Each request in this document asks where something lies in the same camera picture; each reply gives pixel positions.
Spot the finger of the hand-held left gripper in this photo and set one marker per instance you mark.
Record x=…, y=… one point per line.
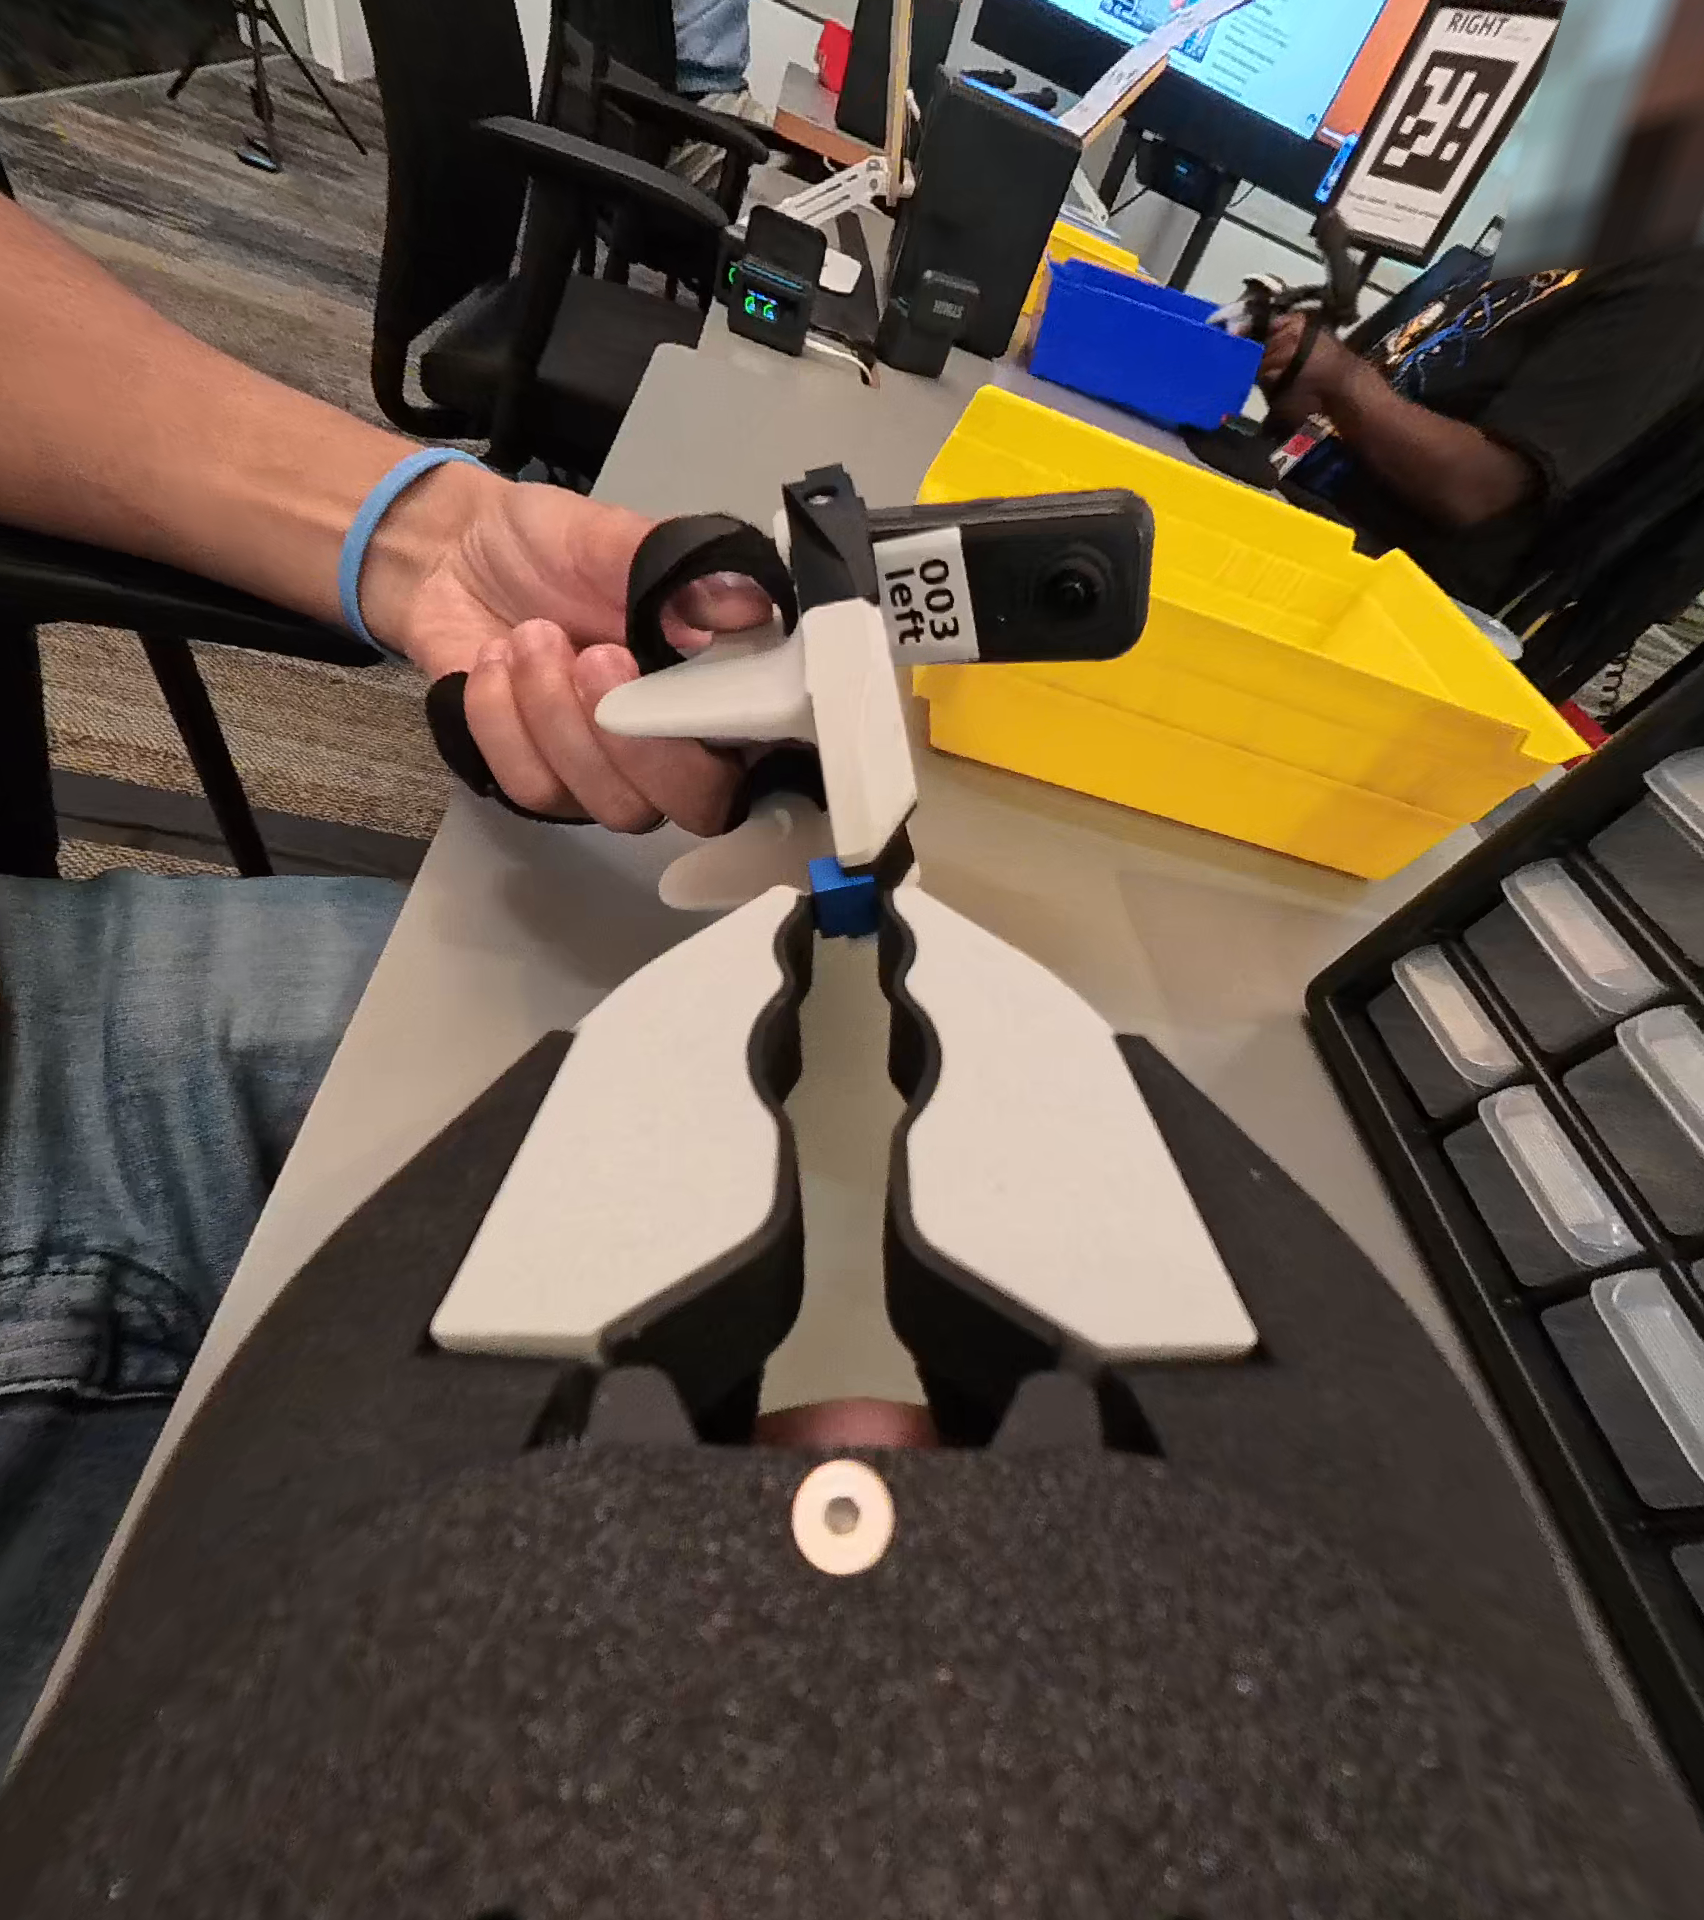
x=740, y=867
x=861, y=734

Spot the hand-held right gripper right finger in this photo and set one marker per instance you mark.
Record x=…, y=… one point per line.
x=1077, y=1184

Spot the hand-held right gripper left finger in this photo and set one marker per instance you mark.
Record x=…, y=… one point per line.
x=627, y=1184

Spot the small blue cube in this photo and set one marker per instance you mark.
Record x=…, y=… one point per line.
x=842, y=904

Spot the yellow plastic bin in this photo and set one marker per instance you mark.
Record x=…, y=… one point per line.
x=1242, y=721
x=1093, y=249

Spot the black drawer cabinet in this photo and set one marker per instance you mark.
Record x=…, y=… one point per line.
x=1543, y=833

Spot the array of clear drawers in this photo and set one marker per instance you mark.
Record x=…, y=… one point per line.
x=1692, y=1111

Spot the person's left hand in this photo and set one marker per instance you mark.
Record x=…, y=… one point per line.
x=523, y=601

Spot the black desktop box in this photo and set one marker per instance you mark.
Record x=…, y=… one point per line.
x=986, y=210

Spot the small black display device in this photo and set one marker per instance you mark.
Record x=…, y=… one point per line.
x=770, y=300

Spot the blue wristband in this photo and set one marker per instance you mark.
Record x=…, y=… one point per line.
x=356, y=555

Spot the person's dark trousers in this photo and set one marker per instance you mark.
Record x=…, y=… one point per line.
x=72, y=1124

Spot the large display screen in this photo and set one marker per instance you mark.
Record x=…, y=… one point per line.
x=1242, y=61

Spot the printed tag sign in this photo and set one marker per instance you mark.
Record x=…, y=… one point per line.
x=1453, y=120

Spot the black tripod stand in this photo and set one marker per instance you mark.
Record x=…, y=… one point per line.
x=259, y=152

